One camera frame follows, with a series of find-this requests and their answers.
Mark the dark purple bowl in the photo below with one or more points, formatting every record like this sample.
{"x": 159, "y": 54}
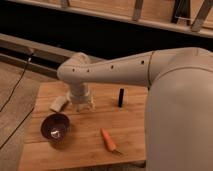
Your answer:
{"x": 55, "y": 127}

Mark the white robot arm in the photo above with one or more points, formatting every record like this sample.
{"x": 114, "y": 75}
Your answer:
{"x": 179, "y": 105}

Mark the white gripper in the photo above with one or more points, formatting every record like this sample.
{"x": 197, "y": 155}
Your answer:
{"x": 80, "y": 95}

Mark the beige cloth roll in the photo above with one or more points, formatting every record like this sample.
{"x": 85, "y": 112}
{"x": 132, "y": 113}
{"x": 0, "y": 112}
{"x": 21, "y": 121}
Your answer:
{"x": 58, "y": 103}

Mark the wooden board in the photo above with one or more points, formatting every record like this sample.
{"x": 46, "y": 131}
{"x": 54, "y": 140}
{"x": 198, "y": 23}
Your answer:
{"x": 83, "y": 146}

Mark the orange carrot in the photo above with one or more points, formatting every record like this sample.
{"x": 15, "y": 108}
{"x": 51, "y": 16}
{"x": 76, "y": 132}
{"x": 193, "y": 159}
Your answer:
{"x": 109, "y": 143}

